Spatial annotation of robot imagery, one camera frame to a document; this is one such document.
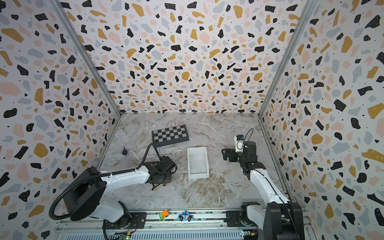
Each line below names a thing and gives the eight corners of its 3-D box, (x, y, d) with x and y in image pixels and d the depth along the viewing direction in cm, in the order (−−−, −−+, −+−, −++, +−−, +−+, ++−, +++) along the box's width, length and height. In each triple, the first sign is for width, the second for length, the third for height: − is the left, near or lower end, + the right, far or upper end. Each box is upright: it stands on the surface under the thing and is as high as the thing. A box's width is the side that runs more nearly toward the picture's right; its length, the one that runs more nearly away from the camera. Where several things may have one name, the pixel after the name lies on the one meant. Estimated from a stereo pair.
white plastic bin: (188, 180, 89) (187, 174, 84) (187, 153, 101) (187, 147, 95) (208, 178, 90) (209, 173, 84) (205, 152, 102) (206, 146, 96)
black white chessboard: (153, 149, 103) (152, 145, 100) (152, 134, 111) (150, 131, 108) (190, 140, 108) (189, 137, 105) (186, 127, 116) (185, 123, 113)
